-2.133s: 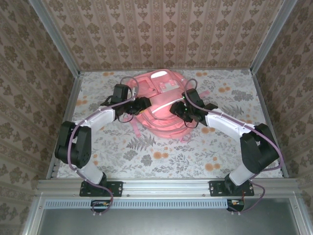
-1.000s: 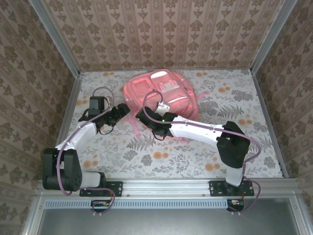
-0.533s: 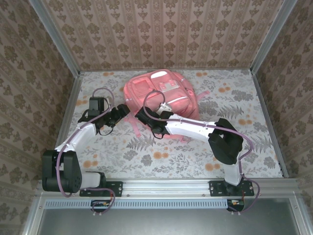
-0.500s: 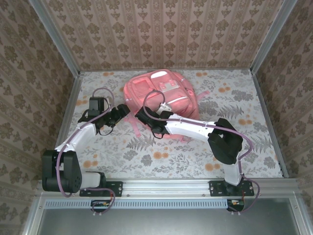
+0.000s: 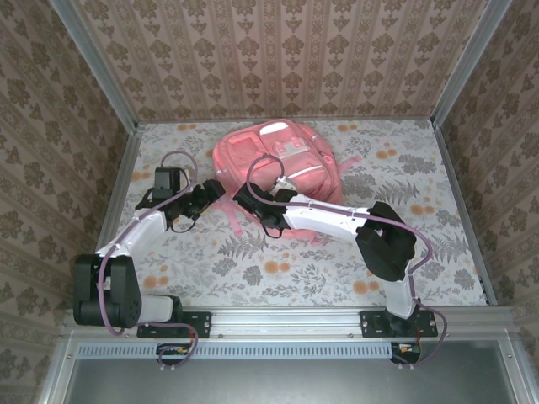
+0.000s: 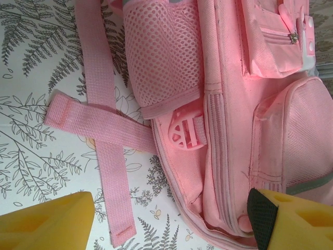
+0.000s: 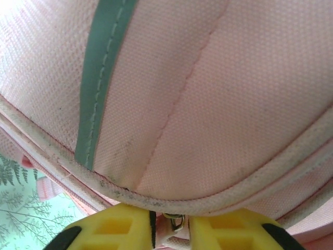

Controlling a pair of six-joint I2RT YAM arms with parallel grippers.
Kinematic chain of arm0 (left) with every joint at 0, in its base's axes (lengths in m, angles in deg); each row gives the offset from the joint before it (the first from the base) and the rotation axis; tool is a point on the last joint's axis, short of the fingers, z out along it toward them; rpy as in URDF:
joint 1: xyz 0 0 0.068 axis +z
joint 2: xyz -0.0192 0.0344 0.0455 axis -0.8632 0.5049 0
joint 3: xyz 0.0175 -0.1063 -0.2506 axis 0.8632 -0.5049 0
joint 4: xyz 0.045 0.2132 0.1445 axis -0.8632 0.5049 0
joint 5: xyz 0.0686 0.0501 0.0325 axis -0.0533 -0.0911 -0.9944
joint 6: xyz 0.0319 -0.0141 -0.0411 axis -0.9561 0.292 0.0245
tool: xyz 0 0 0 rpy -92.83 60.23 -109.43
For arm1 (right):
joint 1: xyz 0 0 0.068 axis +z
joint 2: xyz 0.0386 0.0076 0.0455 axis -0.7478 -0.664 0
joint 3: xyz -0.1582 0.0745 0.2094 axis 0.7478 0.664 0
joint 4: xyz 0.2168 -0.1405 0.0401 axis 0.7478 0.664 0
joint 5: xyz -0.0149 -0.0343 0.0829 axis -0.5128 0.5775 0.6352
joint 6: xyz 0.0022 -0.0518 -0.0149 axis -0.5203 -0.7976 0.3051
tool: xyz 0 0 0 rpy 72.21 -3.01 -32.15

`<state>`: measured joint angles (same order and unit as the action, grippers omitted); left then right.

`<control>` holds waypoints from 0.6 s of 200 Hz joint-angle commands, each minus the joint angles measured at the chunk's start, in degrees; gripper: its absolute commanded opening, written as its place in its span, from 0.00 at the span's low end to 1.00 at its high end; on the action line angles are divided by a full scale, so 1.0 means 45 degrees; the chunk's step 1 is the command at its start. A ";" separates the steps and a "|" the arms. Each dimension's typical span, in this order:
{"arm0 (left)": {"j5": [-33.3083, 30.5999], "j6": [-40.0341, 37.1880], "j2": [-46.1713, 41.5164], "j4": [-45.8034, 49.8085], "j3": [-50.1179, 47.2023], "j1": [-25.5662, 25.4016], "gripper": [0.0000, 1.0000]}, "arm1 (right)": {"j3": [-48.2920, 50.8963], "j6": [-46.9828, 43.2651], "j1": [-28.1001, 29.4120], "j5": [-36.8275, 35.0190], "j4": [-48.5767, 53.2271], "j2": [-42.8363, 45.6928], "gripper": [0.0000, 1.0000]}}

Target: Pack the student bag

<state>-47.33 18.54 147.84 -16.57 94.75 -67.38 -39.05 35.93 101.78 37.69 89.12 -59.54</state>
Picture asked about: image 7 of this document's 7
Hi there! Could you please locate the floral table cloth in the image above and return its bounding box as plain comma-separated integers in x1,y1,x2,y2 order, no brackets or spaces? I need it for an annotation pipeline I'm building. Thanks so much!
0,153,86,250

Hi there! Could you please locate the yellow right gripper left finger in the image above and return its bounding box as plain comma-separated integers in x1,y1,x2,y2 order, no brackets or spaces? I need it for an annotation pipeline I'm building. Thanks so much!
50,203,154,250

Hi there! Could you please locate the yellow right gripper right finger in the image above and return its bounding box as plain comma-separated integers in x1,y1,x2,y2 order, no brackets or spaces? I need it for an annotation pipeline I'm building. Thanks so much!
189,215,304,250

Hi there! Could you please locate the pink student backpack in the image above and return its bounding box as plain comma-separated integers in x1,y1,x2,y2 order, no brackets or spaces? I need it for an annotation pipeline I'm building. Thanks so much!
0,0,333,250

